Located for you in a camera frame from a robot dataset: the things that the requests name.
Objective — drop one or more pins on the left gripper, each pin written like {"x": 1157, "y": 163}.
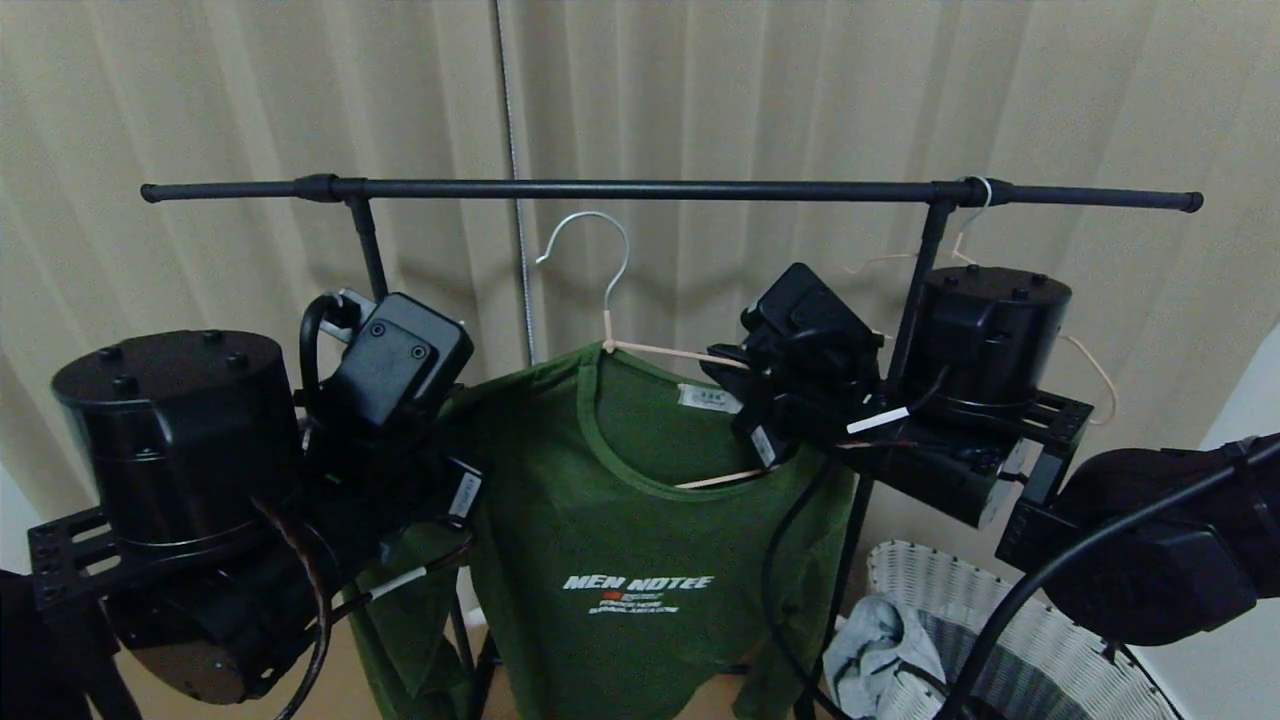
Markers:
{"x": 400, "y": 500}

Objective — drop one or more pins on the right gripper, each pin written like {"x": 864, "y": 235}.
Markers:
{"x": 830, "y": 425}

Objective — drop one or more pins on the green long-sleeved shirt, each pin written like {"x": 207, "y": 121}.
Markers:
{"x": 620, "y": 520}

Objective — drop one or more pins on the pink clothes hanger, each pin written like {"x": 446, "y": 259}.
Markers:
{"x": 608, "y": 325}
{"x": 959, "y": 248}

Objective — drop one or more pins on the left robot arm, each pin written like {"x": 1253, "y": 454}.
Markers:
{"x": 170, "y": 440}

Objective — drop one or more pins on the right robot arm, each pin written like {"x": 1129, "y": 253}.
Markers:
{"x": 990, "y": 340}

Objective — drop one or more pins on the black clothes rack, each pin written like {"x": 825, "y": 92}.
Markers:
{"x": 650, "y": 189}

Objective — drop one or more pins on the white laundry basket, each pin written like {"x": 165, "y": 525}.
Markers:
{"x": 1050, "y": 650}

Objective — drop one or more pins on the pale grey garment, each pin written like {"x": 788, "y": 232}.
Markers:
{"x": 880, "y": 640}

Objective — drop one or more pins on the beige curtain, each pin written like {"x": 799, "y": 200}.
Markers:
{"x": 200, "y": 100}

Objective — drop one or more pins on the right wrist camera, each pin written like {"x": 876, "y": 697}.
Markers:
{"x": 810, "y": 320}

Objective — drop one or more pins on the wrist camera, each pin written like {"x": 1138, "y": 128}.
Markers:
{"x": 810, "y": 320}
{"x": 400, "y": 365}

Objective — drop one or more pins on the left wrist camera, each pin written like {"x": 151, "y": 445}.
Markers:
{"x": 400, "y": 365}

